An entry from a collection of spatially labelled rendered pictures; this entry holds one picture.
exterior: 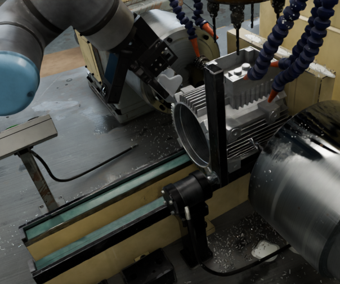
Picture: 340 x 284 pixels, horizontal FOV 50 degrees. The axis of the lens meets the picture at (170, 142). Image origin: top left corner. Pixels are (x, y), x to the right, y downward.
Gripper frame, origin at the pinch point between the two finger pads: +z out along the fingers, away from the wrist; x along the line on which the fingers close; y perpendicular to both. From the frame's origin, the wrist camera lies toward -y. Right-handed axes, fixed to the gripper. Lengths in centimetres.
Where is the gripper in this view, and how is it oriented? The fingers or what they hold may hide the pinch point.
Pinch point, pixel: (168, 100)
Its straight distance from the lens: 81.3
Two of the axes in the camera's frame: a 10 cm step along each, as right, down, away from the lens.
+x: -4.9, -5.1, 7.1
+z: 5.4, 4.6, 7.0
